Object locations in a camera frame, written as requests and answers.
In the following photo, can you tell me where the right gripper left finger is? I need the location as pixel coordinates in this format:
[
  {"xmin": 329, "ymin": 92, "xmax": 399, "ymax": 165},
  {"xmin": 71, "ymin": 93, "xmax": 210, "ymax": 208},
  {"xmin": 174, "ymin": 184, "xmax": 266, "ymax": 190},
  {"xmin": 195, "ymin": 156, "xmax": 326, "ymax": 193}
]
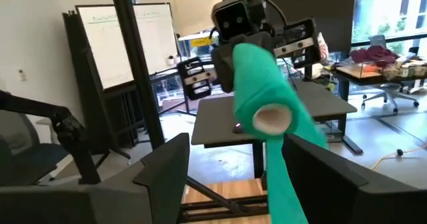
[{"xmin": 0, "ymin": 132, "xmax": 191, "ymax": 224}]

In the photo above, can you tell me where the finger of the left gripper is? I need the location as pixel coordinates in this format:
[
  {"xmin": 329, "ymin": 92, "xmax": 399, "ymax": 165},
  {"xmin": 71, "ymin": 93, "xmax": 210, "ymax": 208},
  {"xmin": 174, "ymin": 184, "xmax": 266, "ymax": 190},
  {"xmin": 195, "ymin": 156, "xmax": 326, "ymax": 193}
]
[{"xmin": 213, "ymin": 44, "xmax": 235, "ymax": 94}]

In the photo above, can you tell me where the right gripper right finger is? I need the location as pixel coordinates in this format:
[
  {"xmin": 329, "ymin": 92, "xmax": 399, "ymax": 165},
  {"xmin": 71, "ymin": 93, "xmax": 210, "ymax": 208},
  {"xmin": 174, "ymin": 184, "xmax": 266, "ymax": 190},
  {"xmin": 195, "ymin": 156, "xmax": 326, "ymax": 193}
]
[{"xmin": 282, "ymin": 133, "xmax": 427, "ymax": 224}]

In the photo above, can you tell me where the green elastic bandage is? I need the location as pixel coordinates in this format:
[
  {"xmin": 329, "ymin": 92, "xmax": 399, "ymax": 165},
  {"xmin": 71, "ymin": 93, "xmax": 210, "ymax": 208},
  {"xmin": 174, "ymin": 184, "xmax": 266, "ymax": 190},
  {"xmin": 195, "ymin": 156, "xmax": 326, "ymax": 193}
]
[{"xmin": 232, "ymin": 43, "xmax": 330, "ymax": 224}]

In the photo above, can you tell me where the white red patterned object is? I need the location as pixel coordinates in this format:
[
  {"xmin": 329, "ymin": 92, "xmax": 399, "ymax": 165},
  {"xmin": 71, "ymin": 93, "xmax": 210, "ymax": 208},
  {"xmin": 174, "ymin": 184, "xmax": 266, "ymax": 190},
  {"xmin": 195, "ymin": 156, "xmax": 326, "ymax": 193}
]
[{"xmin": 316, "ymin": 32, "xmax": 330, "ymax": 65}]

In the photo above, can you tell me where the yellow tag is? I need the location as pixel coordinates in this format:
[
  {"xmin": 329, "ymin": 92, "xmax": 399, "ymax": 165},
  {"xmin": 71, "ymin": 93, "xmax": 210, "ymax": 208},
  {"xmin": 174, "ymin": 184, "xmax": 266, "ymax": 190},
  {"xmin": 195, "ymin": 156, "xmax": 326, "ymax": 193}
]
[{"xmin": 190, "ymin": 37, "xmax": 214, "ymax": 47}]

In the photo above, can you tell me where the dark grey desk panel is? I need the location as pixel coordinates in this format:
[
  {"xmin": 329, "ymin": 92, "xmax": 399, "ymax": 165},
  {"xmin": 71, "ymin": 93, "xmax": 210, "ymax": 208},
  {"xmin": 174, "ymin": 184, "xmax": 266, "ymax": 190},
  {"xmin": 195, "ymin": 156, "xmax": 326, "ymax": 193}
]
[{"xmin": 190, "ymin": 80, "xmax": 358, "ymax": 148}]

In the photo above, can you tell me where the cluttered wooden table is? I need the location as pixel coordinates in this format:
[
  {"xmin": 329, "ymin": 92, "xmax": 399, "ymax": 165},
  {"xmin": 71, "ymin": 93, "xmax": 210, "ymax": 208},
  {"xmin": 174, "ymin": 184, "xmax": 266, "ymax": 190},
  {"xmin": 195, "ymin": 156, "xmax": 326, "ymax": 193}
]
[{"xmin": 335, "ymin": 59, "xmax": 427, "ymax": 101}]

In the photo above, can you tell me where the maroon cloth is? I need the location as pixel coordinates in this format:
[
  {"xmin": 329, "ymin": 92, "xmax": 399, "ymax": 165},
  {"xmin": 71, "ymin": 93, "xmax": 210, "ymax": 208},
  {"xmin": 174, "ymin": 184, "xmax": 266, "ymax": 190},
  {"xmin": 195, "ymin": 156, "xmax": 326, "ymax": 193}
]
[{"xmin": 349, "ymin": 45, "xmax": 400, "ymax": 65}]

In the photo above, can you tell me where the black mesh office chair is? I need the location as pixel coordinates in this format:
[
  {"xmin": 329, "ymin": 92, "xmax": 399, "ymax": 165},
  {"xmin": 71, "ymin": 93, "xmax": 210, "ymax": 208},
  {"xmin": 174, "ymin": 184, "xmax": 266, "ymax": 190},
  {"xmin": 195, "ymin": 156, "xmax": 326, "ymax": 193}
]
[{"xmin": 0, "ymin": 112, "xmax": 69, "ymax": 187}]

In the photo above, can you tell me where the large window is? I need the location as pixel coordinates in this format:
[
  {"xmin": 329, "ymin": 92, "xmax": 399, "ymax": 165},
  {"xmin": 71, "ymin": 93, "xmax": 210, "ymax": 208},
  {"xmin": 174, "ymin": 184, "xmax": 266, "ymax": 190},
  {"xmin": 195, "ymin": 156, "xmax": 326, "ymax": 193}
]
[{"xmin": 352, "ymin": 0, "xmax": 427, "ymax": 57}]

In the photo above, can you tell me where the grey office chair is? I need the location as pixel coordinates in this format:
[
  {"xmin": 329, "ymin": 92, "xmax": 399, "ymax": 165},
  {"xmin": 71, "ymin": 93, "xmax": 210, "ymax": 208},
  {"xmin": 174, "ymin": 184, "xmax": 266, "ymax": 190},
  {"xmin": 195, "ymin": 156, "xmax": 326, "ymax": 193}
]
[{"xmin": 361, "ymin": 34, "xmax": 420, "ymax": 114}]

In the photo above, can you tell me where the white whiteboard on stand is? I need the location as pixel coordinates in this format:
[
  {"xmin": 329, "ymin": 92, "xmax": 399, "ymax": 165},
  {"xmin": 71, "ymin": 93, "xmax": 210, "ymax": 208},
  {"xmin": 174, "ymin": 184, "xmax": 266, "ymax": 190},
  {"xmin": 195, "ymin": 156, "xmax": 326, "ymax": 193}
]
[{"xmin": 75, "ymin": 3, "xmax": 179, "ymax": 91}]

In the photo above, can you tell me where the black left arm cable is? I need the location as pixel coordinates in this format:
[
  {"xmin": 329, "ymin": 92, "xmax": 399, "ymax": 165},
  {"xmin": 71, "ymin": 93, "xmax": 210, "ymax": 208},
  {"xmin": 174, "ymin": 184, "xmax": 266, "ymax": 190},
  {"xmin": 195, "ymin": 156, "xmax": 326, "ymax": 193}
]
[{"xmin": 263, "ymin": 0, "xmax": 288, "ymax": 27}]

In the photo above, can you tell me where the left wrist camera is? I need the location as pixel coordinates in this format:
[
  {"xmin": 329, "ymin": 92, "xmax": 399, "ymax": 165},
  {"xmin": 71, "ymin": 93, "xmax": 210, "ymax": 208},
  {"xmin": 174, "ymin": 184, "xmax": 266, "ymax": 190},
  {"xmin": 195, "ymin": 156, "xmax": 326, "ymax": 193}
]
[{"xmin": 211, "ymin": 0, "xmax": 268, "ymax": 41}]

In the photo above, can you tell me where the yellow cable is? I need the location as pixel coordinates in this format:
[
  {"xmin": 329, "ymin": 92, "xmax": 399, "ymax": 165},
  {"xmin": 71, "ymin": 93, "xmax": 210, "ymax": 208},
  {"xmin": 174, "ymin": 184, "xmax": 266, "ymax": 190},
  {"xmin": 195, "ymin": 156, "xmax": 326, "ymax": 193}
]
[{"xmin": 370, "ymin": 143, "xmax": 427, "ymax": 171}]

